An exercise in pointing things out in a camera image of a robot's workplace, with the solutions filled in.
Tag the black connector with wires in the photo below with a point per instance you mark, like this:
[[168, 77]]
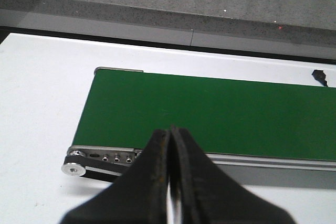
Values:
[[320, 77]]

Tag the aluminium conveyor side rail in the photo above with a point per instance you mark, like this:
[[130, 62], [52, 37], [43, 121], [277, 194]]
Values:
[[108, 163]]

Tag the far conveyor rail end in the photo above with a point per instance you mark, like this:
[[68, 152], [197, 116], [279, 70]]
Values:
[[116, 69]]

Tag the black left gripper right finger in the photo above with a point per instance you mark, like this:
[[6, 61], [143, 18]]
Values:
[[209, 195]]

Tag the silver conveyor drive pulley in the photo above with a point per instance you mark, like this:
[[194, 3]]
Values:
[[73, 168]]

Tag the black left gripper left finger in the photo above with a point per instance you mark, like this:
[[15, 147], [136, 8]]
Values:
[[138, 196]]

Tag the green conveyor belt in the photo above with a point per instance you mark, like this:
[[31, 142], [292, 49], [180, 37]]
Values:
[[237, 117]]

